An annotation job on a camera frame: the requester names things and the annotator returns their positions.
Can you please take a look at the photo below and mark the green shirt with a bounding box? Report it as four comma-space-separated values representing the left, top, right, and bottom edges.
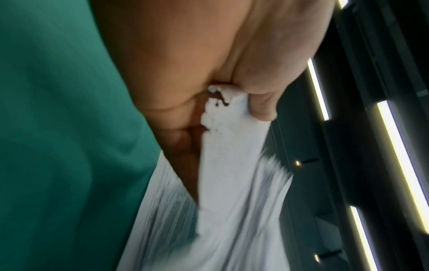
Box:
0, 0, 163, 271

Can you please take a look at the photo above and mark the white torn paper sheet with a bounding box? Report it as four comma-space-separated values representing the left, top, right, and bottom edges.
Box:
198, 84, 280, 238

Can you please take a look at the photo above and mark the person's left hand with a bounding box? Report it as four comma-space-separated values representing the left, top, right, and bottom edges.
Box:
90, 0, 340, 204

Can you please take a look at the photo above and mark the stack of printed paper sheets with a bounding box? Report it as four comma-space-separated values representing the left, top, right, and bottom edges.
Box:
115, 150, 295, 271

